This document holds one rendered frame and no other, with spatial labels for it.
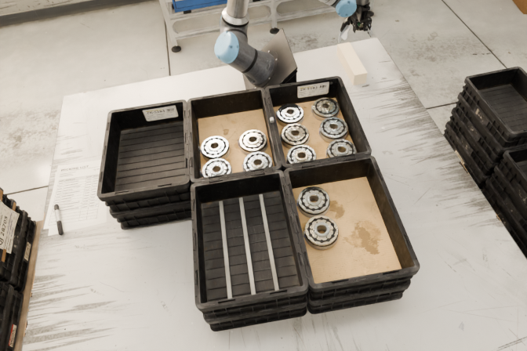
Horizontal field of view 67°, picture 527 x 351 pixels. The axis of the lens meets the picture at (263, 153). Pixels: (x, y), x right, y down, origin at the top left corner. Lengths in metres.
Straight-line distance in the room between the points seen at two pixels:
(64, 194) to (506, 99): 2.09
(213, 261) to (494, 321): 0.85
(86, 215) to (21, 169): 1.42
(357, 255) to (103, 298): 0.82
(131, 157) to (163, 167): 0.14
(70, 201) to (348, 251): 1.06
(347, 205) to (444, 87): 1.90
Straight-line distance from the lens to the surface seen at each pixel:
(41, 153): 3.03
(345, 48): 2.02
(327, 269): 1.23
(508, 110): 2.31
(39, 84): 3.61
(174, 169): 1.47
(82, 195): 1.71
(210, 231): 1.30
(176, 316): 1.36
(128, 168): 1.54
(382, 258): 1.26
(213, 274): 1.24
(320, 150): 1.46
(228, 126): 1.56
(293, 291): 1.09
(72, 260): 1.57
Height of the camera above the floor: 1.96
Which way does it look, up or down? 51 degrees down
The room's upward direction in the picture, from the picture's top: 6 degrees counter-clockwise
